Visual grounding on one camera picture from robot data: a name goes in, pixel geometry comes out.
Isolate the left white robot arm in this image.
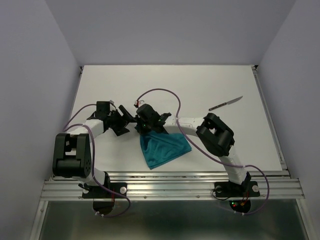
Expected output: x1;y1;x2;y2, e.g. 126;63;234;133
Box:
52;100;137;197

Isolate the aluminium right side rail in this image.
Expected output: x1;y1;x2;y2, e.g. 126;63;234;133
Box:
251;65;291;177

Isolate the purple cable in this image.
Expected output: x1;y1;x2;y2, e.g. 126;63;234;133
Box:
62;104;132;218
136;88;270;217

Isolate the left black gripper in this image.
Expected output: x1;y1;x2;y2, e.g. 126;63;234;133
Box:
107;105;137;136

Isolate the aluminium front rail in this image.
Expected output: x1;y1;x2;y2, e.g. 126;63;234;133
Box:
40;170;305;201

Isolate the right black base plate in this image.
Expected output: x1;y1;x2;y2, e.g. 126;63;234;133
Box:
212;181;261;198

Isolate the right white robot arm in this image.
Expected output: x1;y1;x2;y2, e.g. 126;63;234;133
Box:
136;103;251;195

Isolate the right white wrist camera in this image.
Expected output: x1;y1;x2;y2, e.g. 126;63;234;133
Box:
134;100;145;108

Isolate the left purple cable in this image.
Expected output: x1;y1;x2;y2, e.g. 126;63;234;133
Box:
62;104;132;218

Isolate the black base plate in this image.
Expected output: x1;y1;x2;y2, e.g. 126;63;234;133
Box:
78;182;128;200
212;181;261;198

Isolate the metal knife black handle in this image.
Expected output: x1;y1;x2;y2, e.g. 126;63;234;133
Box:
208;96;243;111

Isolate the teal cloth napkin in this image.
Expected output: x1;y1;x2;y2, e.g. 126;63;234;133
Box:
139;131;192;170

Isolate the aluminium rail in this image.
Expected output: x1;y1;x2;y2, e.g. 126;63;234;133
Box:
251;65;291;177
40;170;305;201

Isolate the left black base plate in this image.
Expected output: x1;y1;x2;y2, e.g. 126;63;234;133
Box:
78;182;128;200

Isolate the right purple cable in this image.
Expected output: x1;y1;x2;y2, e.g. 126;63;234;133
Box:
136;88;270;217

